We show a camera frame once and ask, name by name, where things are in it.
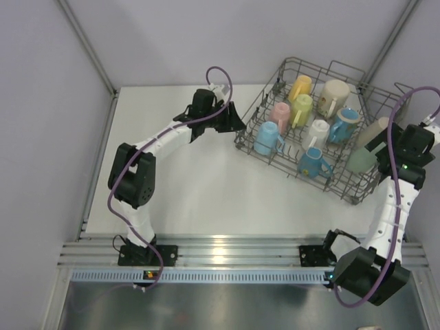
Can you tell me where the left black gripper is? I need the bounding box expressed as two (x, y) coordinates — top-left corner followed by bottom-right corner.
(203, 102), (247, 133)

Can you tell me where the beige tumbler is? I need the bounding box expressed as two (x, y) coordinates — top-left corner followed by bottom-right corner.
(355, 117), (389, 148)

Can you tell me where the light blue mug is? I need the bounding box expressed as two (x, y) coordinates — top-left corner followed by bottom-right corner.
(254, 121), (285, 156)

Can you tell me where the green tumbler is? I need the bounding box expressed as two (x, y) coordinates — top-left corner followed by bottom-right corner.
(346, 147), (376, 173)

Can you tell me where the pink mug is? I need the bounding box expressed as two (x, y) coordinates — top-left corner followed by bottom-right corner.
(269, 102), (291, 134)

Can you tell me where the blue butterfly mug orange inside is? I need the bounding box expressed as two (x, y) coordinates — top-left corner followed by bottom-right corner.
(328, 108), (361, 144)

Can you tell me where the pale yellow-green mug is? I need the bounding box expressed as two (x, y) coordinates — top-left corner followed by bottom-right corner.
(291, 94), (313, 129)

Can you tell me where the yellow mug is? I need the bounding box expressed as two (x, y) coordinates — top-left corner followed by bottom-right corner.
(288, 75), (312, 103)

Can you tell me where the grey wire dish rack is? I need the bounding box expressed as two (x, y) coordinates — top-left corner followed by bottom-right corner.
(234, 57), (400, 205)

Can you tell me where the floral cream mug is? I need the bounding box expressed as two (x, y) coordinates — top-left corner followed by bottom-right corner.
(317, 79), (351, 119)

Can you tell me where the white mug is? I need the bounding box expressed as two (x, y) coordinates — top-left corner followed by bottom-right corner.
(301, 120), (330, 151)

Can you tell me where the dark blue mug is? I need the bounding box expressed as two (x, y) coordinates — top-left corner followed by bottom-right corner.
(298, 146), (333, 179)

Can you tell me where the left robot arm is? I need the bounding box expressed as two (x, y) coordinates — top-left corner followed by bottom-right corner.
(108, 89), (246, 266)

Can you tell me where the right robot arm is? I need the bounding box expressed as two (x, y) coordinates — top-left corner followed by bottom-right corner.
(299, 122), (439, 306)

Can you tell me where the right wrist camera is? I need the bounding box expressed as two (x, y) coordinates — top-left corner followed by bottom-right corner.
(419, 115), (440, 147)

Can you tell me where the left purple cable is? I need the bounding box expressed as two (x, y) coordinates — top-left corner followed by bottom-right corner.
(107, 66), (233, 288)

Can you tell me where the perforated cable tray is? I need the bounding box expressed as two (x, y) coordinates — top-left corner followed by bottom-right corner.
(71, 269), (333, 285)

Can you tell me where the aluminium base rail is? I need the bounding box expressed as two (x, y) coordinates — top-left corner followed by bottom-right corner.
(58, 233), (427, 269)

